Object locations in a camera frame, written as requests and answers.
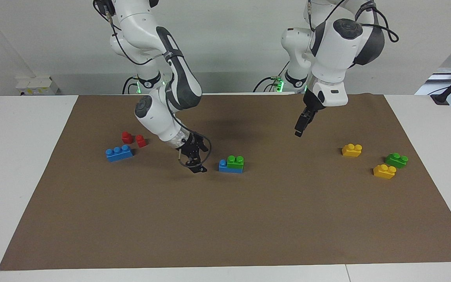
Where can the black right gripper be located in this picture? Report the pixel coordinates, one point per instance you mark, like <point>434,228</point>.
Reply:
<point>192,149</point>

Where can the yellow two-stud toy block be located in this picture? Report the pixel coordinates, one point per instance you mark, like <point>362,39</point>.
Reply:
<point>384,172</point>
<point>352,150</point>

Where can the white wall socket box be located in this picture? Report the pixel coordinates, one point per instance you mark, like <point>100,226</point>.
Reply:
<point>37,86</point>

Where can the red one-stud toy block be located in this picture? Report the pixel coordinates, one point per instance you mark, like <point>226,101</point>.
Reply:
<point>127,138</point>
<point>141,141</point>

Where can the brown table mat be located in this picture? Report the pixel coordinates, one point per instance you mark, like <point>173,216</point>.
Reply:
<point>225,219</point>

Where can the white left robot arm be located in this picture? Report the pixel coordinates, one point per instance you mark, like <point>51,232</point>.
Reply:
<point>335,51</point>

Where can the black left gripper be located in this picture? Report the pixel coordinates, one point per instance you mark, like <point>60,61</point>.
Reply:
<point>312,103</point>

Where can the green two-stud toy block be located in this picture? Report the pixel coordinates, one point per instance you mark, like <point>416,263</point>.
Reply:
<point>235,162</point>
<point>396,160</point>

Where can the blue three-stud toy block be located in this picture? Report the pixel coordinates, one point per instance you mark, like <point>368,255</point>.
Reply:
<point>119,153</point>
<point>224,167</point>

